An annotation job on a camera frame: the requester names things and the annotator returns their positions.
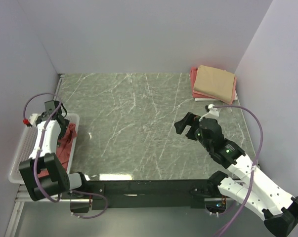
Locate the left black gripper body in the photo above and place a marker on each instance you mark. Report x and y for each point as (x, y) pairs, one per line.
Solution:
(63, 129)

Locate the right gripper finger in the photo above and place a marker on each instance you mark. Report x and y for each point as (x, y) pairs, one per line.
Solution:
(188, 120)
(191, 132)

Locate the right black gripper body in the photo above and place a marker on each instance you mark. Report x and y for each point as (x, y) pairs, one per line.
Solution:
(203, 141)

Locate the red t shirt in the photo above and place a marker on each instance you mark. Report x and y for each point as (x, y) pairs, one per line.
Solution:
(66, 145)

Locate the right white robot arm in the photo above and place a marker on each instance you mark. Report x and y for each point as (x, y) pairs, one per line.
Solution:
(277, 208)

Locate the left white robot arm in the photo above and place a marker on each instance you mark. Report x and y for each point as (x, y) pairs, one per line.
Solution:
(42, 173)

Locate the folded white t shirt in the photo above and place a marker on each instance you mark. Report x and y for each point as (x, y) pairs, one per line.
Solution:
(212, 99)

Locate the folded beige t shirt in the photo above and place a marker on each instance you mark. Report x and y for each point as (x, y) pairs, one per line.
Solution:
(214, 84)

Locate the folded pink t shirt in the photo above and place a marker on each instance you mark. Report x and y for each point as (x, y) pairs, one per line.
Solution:
(195, 84)

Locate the white plastic laundry basket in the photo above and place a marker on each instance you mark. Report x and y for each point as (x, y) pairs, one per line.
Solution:
(26, 145)

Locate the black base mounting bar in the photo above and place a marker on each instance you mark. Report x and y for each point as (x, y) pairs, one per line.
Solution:
(194, 193)

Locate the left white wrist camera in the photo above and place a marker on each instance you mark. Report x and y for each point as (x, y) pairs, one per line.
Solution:
(31, 119)

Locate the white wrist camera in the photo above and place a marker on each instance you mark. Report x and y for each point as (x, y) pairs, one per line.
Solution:
(212, 112)
(31, 119)

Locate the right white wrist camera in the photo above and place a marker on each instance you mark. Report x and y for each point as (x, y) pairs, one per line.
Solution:
(212, 112)

